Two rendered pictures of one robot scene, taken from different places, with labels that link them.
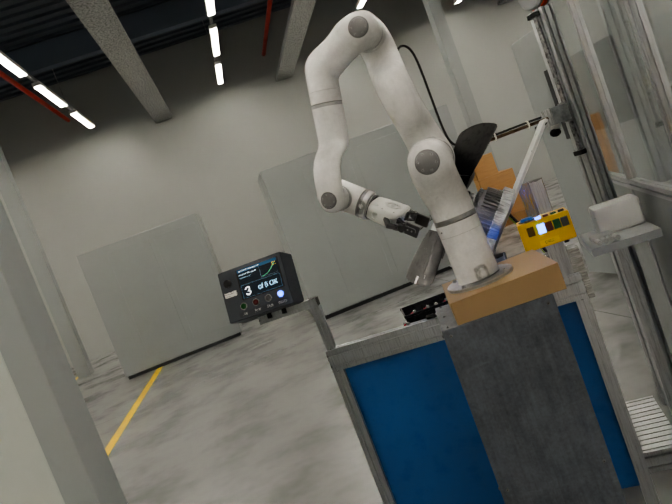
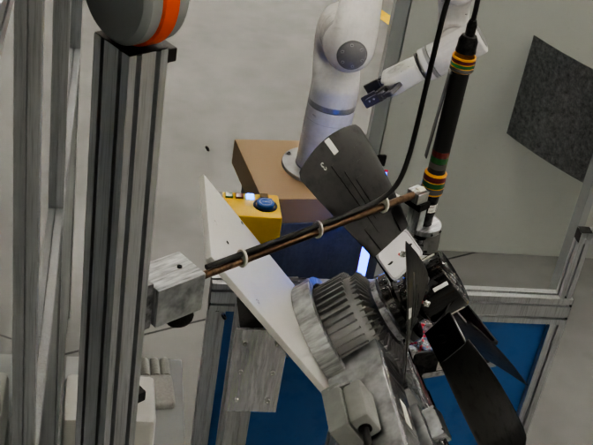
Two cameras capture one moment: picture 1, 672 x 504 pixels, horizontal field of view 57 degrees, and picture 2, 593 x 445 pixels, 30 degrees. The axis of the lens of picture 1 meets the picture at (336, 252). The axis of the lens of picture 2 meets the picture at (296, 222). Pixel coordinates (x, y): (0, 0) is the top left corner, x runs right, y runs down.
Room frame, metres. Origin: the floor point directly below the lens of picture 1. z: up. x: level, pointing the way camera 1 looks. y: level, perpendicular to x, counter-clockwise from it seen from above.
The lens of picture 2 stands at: (3.88, -1.56, 2.40)
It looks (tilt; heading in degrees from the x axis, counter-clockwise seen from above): 33 degrees down; 152
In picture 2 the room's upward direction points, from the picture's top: 10 degrees clockwise
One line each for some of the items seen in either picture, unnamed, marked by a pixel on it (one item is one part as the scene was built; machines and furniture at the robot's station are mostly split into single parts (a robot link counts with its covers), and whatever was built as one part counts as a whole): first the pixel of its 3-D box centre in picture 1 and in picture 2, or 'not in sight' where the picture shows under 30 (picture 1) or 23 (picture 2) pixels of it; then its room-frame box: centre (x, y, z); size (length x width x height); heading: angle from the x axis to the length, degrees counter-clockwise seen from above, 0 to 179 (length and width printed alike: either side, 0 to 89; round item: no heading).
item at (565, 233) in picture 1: (546, 231); (243, 222); (1.96, -0.65, 1.02); 0.16 x 0.10 x 0.11; 74
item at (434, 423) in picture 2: not in sight; (436, 425); (2.72, -0.58, 1.08); 0.07 x 0.04 x 0.06; 174
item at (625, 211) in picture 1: (615, 214); (108, 424); (2.41, -1.08, 0.92); 0.17 x 0.16 x 0.11; 74
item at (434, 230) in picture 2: not in sight; (424, 207); (2.39, -0.48, 1.32); 0.09 x 0.07 x 0.10; 109
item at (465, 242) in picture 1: (468, 250); (324, 136); (1.72, -0.35, 1.09); 0.19 x 0.19 x 0.18
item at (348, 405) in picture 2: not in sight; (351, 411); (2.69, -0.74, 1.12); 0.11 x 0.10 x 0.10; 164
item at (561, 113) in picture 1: (556, 114); (163, 290); (2.59, -1.07, 1.36); 0.10 x 0.07 x 0.08; 109
